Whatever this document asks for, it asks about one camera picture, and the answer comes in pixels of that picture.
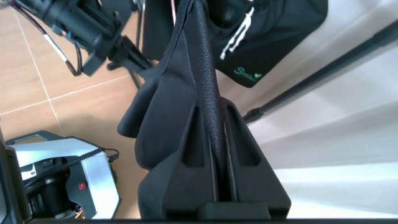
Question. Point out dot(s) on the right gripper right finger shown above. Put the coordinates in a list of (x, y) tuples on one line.
[(258, 183)]

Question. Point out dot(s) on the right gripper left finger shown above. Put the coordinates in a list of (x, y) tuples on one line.
[(192, 183)]

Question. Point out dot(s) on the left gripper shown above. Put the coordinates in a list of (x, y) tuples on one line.
[(84, 31)]

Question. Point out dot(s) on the pink clothes hanger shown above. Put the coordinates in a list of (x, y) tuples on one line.
[(173, 11)]

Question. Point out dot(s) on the black short-sleeved shirt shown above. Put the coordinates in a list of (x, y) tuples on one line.
[(174, 109)]

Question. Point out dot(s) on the black shorts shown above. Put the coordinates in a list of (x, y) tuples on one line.
[(280, 37)]

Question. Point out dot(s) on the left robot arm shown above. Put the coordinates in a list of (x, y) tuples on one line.
[(56, 48)]

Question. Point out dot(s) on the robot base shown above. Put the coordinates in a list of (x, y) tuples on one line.
[(93, 174)]

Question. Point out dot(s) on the black clothes rack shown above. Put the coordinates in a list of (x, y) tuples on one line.
[(311, 81)]

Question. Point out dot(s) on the beige curtain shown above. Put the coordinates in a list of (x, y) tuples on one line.
[(342, 140)]

